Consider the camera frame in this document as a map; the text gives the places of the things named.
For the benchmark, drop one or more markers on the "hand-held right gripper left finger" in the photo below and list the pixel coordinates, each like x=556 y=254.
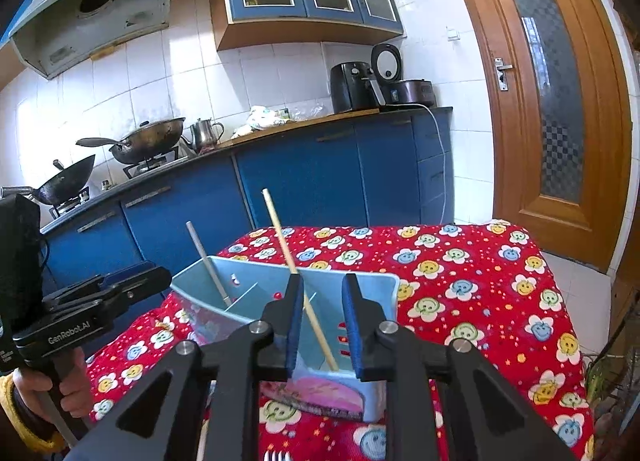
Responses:
x=298 y=326

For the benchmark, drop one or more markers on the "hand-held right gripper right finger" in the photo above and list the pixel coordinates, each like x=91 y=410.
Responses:
x=351 y=328

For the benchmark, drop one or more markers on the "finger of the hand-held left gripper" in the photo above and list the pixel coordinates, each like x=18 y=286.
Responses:
x=85 y=298
x=150 y=278

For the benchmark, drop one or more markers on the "white chopstick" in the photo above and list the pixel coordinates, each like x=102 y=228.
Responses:
x=205 y=261

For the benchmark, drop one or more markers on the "light blue utensil holder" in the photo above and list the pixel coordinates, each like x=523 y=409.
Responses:
x=260 y=276

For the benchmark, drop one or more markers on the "wooden chopstick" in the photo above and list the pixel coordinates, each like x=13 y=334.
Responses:
x=282 y=238
x=202 y=436

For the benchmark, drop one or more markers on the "metal fork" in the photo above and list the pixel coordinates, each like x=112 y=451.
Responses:
x=275 y=456

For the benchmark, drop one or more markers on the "person's left forearm yellow sleeve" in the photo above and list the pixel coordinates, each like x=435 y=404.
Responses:
x=20 y=431

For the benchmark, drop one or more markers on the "person's left hand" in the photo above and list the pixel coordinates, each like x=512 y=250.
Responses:
x=75 y=386

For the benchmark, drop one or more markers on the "small black wok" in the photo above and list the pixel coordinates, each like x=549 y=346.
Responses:
x=65 y=183

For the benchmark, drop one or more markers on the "gas stove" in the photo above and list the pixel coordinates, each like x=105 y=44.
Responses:
x=150 y=163

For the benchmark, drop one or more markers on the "red floral tablecloth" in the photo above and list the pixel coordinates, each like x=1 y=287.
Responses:
x=475 y=321

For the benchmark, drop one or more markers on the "large metal wok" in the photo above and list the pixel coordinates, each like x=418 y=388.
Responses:
x=145 y=141

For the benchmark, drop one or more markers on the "blue base cabinets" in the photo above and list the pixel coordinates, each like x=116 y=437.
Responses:
x=300 y=181

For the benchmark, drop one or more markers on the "metal kettle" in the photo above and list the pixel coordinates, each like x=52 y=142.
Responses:
x=202 y=133

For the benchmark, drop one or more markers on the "patterned cloth bundle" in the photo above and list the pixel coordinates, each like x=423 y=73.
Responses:
x=260 y=118

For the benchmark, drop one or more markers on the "clear plastic bag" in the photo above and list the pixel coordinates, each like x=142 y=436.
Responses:
x=307 y=111

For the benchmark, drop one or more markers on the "grey range hood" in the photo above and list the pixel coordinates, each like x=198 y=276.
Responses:
x=70 y=31

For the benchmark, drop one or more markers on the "black air fryer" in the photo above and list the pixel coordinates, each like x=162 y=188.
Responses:
x=350 y=88

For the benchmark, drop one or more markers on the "black rice cooker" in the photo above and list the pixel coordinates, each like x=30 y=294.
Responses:
x=410 y=91

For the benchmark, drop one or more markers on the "wooden door with glass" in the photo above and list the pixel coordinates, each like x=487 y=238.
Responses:
x=545 y=91

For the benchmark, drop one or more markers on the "white wall switch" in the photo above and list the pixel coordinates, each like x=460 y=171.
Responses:
x=453 y=34

